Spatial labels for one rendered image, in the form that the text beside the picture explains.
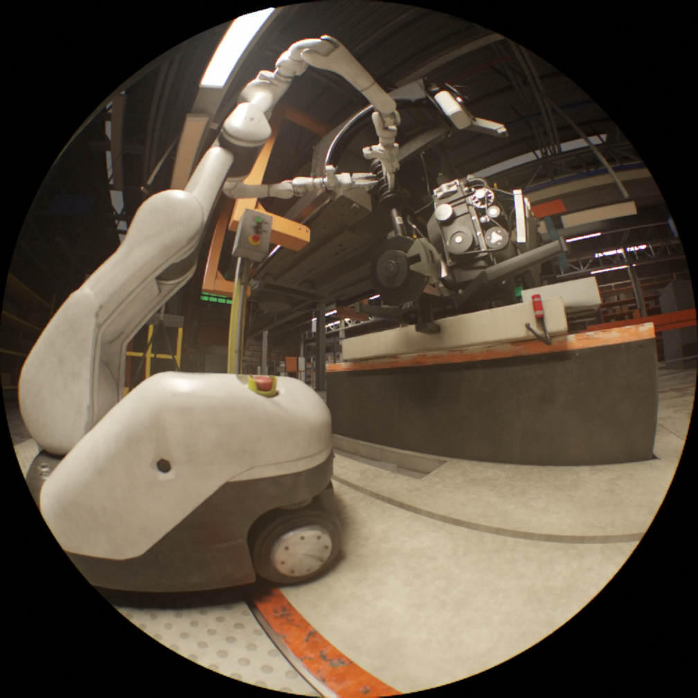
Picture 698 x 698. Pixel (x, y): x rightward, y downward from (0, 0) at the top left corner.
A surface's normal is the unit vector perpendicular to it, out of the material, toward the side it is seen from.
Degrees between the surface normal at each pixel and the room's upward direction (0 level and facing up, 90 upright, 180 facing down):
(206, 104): 180
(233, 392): 55
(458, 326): 90
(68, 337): 90
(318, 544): 90
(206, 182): 90
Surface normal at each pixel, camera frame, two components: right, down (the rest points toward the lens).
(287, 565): 0.60, -0.11
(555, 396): -0.75, -0.07
